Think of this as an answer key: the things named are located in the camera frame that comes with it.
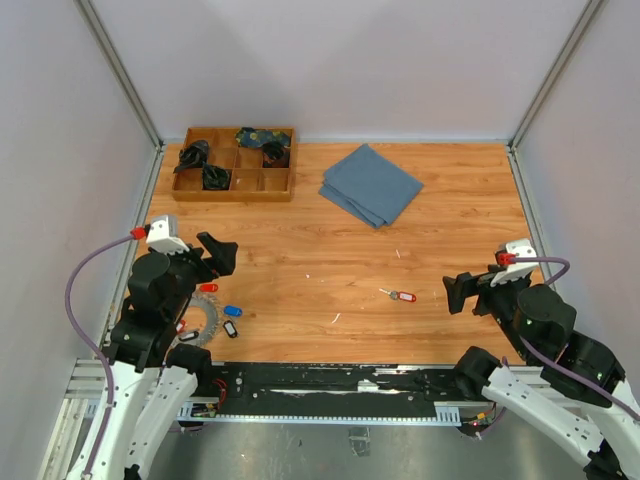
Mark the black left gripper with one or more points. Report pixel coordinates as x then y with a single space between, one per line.
222 255

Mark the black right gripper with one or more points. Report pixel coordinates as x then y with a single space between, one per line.
465 284

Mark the key with red tag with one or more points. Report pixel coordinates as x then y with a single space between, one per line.
399 295

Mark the metal disc with keyrings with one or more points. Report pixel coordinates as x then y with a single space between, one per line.
202 314

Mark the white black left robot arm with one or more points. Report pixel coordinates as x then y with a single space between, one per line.
147 377

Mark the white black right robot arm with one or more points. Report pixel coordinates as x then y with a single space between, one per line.
603 437

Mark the red key tag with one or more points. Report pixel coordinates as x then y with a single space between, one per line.
209 288
180 326

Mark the blue key tag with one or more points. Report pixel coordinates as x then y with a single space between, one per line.
232 311

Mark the black key tag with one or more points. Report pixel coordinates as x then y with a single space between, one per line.
230 329
188 336

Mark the dark rolled cloth middle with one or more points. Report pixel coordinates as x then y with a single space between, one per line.
215 178

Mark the dark rolled cloth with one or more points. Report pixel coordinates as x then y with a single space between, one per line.
215 178
193 156
275 155

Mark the wooden compartment tray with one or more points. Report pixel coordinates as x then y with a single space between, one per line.
250 182

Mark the dark rolled cloth left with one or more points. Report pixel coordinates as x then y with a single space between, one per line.
193 156

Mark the dark rolled cloth right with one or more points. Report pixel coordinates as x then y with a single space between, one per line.
275 155

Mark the blue yellow patterned cloth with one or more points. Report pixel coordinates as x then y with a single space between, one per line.
248 137

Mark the folded blue cloth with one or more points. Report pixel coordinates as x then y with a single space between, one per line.
370 187

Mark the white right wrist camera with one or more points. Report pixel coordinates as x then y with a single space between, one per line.
516 260

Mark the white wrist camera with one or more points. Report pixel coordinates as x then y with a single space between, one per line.
164 233
516 260

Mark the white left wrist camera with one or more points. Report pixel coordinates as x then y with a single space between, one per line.
164 233

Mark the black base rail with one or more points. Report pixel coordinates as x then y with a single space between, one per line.
351 394

